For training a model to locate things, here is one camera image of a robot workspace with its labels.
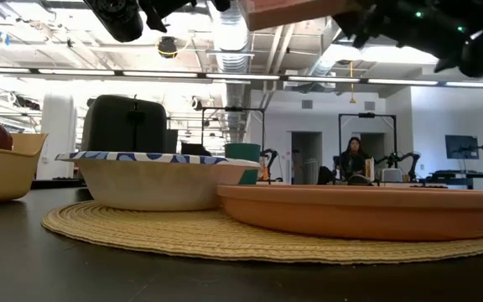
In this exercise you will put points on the person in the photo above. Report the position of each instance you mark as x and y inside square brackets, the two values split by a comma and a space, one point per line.
[354, 161]

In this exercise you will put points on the terracotta plate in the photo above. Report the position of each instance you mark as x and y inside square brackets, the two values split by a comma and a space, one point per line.
[363, 211]

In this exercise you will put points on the blue patterned paper bowl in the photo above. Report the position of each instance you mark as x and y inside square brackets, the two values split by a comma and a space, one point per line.
[153, 184]

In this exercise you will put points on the round wooden board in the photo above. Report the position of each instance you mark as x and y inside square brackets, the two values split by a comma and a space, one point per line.
[208, 235]

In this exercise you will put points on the pink cereal box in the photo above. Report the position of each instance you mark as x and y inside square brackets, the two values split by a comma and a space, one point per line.
[287, 12]

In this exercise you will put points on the silver ventilation duct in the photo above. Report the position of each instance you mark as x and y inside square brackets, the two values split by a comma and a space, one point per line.
[235, 46]

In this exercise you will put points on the green cup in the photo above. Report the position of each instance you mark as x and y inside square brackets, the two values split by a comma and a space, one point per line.
[243, 153]

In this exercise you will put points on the wall monitor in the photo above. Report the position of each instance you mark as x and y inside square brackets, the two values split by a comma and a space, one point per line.
[461, 147]

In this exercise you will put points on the black toaster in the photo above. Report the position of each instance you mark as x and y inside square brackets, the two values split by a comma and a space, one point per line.
[124, 123]

